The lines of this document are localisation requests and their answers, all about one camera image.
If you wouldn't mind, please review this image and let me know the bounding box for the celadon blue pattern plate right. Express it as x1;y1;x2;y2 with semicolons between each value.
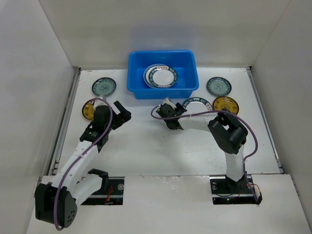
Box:
206;77;232;97

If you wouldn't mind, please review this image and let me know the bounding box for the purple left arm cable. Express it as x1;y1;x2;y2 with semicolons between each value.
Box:
54;97;114;231

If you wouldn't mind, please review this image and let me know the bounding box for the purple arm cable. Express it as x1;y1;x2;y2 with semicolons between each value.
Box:
54;97;114;231
150;104;259;203

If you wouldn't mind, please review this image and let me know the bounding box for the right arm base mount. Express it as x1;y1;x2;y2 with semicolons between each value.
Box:
210;175;263;205

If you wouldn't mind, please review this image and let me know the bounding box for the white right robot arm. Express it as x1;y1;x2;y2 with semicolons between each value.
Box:
156;103;248;193

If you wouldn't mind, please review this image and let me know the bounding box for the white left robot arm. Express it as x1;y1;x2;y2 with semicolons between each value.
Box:
35;98;131;231

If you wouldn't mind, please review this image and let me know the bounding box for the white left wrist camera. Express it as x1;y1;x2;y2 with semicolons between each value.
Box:
91;97;108;109

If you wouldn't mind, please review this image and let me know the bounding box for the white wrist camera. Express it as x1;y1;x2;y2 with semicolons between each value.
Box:
162;97;176;109
91;97;108;109

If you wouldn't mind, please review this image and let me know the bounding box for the celadon blue pattern plate left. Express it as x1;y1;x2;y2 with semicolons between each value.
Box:
92;77;117;97

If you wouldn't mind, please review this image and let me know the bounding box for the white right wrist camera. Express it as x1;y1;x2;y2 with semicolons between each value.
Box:
162;97;176;109

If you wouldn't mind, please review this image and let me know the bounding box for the celadon blue pattern plate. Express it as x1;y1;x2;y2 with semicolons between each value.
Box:
206;77;232;97
92;77;117;97

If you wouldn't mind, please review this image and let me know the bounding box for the blue plastic bin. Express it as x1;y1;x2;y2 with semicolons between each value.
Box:
127;50;199;99

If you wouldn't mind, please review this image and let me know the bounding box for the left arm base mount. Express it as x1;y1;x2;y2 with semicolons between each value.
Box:
82;169;125;206

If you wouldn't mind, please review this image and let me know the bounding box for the yellow patterned plate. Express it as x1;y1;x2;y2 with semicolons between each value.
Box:
213;96;239;115
82;100;95;121

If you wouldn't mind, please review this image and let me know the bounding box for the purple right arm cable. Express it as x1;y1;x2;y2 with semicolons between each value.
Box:
150;104;259;203

